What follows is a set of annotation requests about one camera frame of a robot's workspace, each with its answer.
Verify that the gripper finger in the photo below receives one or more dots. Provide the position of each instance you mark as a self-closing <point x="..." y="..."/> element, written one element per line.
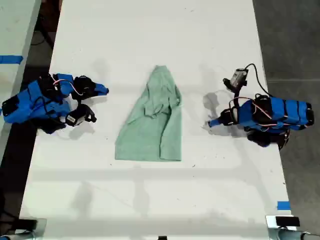
<point x="227" y="113"/>
<point x="98" y="86"/>
<point x="98" y="93"/>
<point x="216" y="122"/>

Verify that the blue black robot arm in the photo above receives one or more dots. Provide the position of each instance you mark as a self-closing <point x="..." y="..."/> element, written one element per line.
<point x="27" y="100"/>
<point x="287" y="112"/>

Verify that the pale green T-shirt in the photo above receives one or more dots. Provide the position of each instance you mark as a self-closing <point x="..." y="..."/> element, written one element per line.
<point x="150" y="130"/>

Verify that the blue tape strip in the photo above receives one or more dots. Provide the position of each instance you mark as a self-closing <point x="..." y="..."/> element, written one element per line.
<point x="283" y="205"/>
<point x="10" y="59"/>

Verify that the white side table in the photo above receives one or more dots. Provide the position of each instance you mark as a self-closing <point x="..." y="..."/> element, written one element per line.
<point x="15" y="30"/>

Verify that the small black box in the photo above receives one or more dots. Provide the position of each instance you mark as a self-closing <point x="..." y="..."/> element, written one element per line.
<point x="27" y="223"/>
<point x="287" y="221"/>

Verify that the short black camera stalk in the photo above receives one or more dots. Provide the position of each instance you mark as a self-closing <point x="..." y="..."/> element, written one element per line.
<point x="87" y="110"/>
<point x="237" y="93"/>

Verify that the grey black camera box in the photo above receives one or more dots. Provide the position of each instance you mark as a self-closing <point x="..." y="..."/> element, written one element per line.
<point x="75" y="119"/>
<point x="238" y="77"/>

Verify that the silver metal bracket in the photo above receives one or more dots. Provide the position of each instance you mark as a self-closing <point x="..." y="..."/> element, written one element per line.
<point x="41" y="225"/>
<point x="271" y="228"/>

